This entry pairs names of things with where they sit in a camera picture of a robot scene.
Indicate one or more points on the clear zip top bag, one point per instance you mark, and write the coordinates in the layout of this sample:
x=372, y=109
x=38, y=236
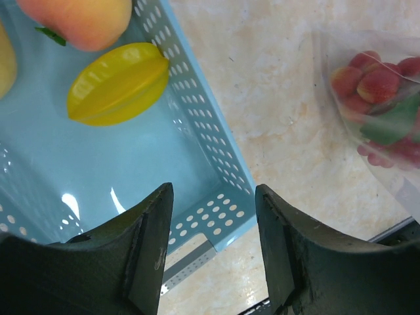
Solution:
x=332, y=48

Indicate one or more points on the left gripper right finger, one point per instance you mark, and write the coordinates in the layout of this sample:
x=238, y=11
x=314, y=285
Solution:
x=311, y=268

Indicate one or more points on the yellow starfruit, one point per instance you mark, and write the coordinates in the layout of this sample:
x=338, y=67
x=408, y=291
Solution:
x=118, y=86

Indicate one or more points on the red strawberry bunch with leaves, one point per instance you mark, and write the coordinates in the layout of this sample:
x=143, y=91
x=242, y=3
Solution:
x=380, y=98

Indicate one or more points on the purple grape bunch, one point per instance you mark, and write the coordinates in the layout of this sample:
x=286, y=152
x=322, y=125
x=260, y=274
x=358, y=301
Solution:
x=403, y=154

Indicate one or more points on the orange peach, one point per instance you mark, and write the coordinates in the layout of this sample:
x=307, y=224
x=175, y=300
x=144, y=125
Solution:
x=88, y=25

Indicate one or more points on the light blue plastic basket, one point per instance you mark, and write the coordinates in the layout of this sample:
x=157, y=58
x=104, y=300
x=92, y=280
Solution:
x=60, y=178

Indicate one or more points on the yellow pear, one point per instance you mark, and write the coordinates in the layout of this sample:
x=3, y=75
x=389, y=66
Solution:
x=8, y=63

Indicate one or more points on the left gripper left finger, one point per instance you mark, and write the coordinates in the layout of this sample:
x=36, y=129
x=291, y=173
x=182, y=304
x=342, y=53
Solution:
x=115, y=268

